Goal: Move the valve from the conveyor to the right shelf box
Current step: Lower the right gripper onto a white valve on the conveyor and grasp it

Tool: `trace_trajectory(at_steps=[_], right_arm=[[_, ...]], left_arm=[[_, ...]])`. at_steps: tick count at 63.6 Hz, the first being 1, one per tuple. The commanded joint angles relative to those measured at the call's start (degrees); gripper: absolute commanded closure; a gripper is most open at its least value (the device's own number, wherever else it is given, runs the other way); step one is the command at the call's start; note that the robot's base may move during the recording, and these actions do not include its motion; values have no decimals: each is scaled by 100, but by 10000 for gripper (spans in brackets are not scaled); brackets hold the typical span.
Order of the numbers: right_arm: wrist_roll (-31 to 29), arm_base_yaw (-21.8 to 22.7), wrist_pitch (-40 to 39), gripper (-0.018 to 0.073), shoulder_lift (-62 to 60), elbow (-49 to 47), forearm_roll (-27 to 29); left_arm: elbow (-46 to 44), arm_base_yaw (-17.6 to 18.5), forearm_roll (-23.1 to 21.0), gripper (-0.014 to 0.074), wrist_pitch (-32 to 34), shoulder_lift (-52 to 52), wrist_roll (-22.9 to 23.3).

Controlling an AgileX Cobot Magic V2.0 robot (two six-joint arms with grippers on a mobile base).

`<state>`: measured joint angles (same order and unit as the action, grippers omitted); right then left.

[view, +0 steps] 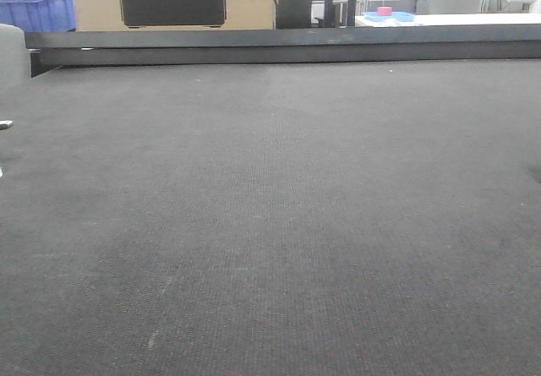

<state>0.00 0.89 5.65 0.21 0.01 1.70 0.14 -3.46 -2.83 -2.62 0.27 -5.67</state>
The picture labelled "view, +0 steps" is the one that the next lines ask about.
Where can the blue plastic crate background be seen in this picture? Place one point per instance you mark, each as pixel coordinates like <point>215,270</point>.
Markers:
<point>39,15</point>

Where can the pink small box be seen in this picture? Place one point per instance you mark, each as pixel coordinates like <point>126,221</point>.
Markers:
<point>384,11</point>

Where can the black tall cabinet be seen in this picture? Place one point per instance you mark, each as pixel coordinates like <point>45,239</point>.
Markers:
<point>293,14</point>

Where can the grey rounded object left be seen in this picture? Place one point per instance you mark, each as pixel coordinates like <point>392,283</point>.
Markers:
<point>15,57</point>

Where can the white background table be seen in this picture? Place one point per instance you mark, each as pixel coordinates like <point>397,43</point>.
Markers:
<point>458,19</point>

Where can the black conveyor end rail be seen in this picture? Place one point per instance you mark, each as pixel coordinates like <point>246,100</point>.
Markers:
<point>154,49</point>

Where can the large cardboard box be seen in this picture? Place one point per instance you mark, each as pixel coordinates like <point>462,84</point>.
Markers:
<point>118,15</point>

